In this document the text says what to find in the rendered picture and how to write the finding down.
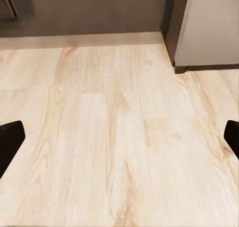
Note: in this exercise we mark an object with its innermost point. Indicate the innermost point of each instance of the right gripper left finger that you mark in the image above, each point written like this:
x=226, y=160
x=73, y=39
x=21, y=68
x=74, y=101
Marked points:
x=12, y=135

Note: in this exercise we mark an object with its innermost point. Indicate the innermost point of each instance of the fridge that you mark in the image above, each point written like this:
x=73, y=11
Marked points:
x=204, y=35

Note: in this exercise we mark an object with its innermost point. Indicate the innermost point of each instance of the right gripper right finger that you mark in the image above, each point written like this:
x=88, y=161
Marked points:
x=231, y=135

